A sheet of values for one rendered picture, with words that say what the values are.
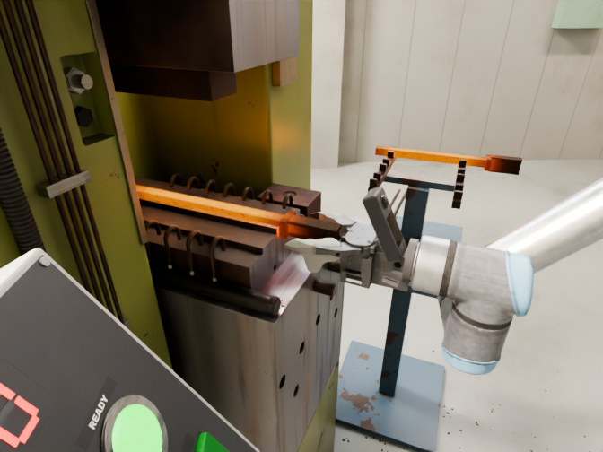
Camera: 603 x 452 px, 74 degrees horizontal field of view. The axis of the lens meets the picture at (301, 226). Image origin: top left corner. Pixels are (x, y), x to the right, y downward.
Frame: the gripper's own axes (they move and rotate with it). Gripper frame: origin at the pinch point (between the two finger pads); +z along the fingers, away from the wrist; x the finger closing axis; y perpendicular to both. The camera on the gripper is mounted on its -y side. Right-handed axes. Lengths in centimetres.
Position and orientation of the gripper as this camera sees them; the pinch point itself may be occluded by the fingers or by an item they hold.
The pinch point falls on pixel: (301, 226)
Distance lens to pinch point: 70.7
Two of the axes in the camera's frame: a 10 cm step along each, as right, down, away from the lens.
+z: -9.2, -1.9, 3.5
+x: 4.0, -4.5, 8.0
